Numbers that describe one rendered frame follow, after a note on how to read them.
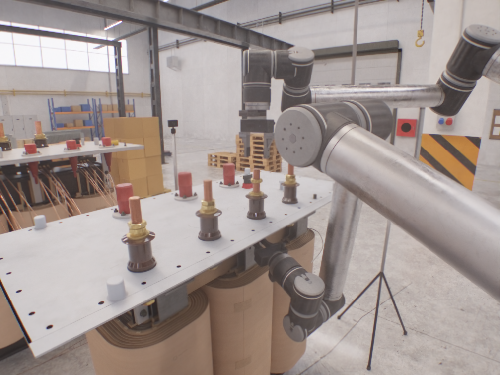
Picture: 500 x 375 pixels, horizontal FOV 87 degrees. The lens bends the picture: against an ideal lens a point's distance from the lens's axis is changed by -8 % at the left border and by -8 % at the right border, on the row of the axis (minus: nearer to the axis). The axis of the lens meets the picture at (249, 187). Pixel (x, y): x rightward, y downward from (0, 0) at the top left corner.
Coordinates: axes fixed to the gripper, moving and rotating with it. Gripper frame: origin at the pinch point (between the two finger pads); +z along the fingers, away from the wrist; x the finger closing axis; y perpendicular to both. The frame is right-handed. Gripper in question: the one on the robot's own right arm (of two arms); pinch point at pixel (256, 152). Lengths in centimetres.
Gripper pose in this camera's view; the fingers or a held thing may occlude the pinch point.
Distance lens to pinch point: 116.3
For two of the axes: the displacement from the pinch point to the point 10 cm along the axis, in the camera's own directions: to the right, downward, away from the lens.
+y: 5.8, -2.0, 7.9
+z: 0.0, 9.7, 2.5
